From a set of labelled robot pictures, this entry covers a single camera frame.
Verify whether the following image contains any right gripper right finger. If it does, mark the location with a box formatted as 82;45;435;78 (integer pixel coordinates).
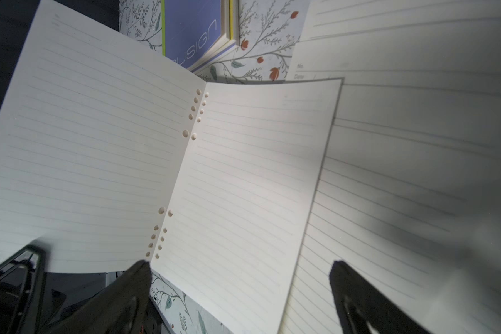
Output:
329;261;428;333

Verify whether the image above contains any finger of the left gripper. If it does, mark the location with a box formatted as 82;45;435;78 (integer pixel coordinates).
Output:
0;245;46;333

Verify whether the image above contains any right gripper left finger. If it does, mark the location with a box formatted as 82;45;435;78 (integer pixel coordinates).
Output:
42;260;151;333

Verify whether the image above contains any cream notebook underneath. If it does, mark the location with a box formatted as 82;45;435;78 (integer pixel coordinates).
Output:
281;1;501;333

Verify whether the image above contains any cream lined notebook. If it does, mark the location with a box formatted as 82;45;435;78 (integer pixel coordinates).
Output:
0;1;342;333

